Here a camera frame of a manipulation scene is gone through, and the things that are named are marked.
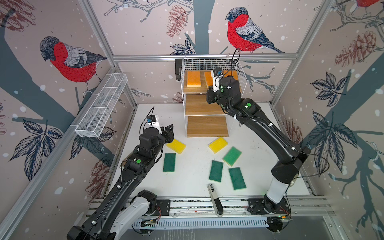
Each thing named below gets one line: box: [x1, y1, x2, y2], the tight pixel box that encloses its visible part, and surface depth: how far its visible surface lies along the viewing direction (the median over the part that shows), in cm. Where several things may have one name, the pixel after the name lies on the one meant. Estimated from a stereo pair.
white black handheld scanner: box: [207, 183, 224, 218], surface depth 73 cm
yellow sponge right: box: [208, 136, 229, 154], surface depth 99 cm
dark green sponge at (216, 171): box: [209, 160, 224, 183], surface depth 86 cm
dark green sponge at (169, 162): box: [162, 153, 176, 172], surface depth 90 cm
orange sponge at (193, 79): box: [187, 71, 201, 88], surface depth 75 cm
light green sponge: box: [222, 146, 242, 167], surface depth 92 cm
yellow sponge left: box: [166, 139, 187, 155], surface depth 98 cm
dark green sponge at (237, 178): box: [228, 167, 247, 190], surface depth 83 cm
